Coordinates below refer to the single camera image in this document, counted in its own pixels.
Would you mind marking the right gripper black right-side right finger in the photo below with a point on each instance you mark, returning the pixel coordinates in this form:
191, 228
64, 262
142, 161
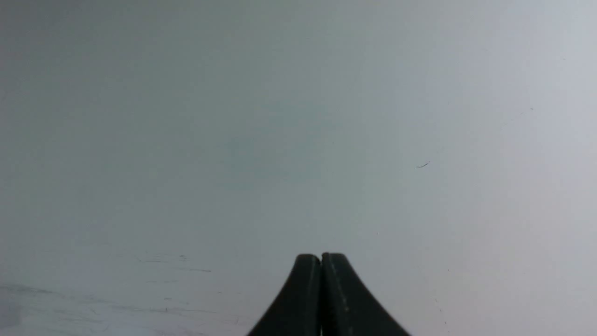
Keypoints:
347, 307

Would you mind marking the right gripper black left-side left finger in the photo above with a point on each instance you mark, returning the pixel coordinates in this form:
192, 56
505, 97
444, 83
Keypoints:
295, 310

